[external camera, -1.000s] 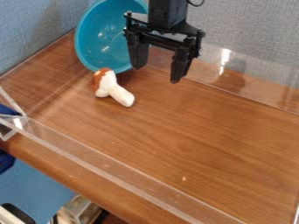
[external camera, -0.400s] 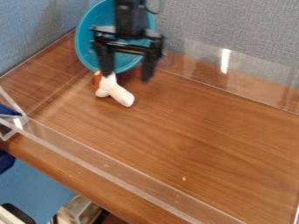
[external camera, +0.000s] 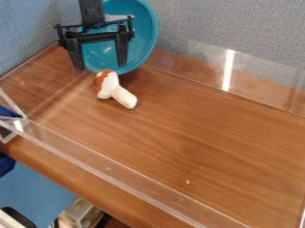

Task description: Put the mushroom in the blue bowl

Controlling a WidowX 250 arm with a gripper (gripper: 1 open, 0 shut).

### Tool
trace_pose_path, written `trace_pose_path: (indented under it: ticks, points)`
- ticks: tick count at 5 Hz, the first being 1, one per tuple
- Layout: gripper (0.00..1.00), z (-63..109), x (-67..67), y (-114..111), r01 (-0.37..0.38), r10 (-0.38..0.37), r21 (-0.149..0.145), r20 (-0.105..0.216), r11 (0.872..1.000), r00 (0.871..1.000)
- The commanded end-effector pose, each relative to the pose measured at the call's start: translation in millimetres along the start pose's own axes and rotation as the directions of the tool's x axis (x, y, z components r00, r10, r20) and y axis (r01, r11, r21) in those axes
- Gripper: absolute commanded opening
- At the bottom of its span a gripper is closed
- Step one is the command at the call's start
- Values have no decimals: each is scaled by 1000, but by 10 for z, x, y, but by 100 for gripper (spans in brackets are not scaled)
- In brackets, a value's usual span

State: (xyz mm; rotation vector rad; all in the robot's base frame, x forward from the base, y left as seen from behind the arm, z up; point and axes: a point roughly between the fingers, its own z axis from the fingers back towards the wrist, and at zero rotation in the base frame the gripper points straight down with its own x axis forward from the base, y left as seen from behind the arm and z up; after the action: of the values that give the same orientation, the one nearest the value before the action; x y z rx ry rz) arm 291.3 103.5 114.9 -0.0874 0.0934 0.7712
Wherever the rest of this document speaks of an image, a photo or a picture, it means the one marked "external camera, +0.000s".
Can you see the white and brown toy mushroom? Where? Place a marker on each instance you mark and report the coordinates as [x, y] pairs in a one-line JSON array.
[[107, 88]]

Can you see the metal frame under table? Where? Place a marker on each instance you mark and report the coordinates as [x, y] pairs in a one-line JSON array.
[[79, 215]]

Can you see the black and white object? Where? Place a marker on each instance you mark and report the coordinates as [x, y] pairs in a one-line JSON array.
[[10, 219]]

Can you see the blue plastic bowl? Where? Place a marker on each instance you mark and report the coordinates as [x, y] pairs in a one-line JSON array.
[[99, 52]]

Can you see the clear acrylic barrier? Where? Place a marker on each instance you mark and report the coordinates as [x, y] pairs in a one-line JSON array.
[[206, 155]]

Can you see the blue clamp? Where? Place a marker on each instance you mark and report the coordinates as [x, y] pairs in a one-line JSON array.
[[6, 162]]

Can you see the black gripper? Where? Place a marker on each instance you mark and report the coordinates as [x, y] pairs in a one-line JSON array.
[[93, 19]]

